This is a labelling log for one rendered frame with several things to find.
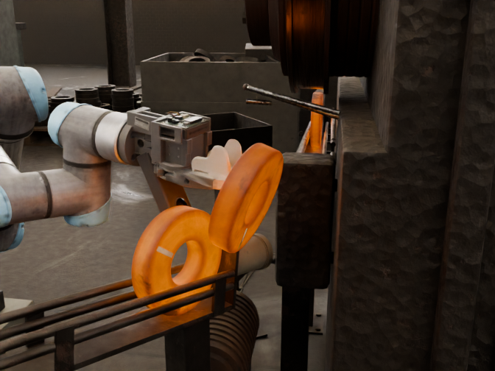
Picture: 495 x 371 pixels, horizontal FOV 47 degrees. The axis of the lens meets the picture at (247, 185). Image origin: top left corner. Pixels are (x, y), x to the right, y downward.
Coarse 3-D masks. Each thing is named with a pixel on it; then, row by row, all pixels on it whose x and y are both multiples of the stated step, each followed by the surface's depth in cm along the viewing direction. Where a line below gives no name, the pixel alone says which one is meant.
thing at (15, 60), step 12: (0, 0) 436; (12, 0) 452; (0, 12) 437; (12, 12) 453; (0, 24) 437; (12, 24) 453; (0, 36) 438; (12, 36) 454; (0, 48) 434; (12, 48) 455; (0, 60) 439; (12, 60) 456
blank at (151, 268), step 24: (168, 216) 76; (192, 216) 78; (144, 240) 74; (168, 240) 75; (192, 240) 79; (144, 264) 73; (168, 264) 76; (192, 264) 83; (216, 264) 85; (144, 288) 74; (168, 288) 77; (168, 312) 78
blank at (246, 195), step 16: (256, 144) 74; (240, 160) 71; (256, 160) 71; (272, 160) 74; (240, 176) 70; (256, 176) 70; (272, 176) 77; (224, 192) 70; (240, 192) 70; (256, 192) 80; (272, 192) 81; (224, 208) 70; (240, 208) 70; (256, 208) 80; (224, 224) 71; (240, 224) 73; (256, 224) 81; (224, 240) 72; (240, 240) 77
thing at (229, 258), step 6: (222, 252) 85; (228, 252) 84; (222, 258) 85; (228, 258) 84; (234, 258) 84; (222, 264) 86; (228, 264) 85; (234, 264) 84; (222, 270) 86; (234, 270) 84; (234, 276) 84; (234, 282) 84; (210, 288) 88; (234, 288) 84; (228, 294) 85; (234, 294) 85; (228, 300) 86; (234, 300) 85; (234, 306) 85
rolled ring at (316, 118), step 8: (312, 96) 187; (320, 96) 186; (320, 104) 184; (312, 112) 184; (312, 120) 184; (320, 120) 184; (312, 128) 184; (320, 128) 187; (312, 136) 186; (320, 136) 195; (312, 144) 190; (320, 144) 195
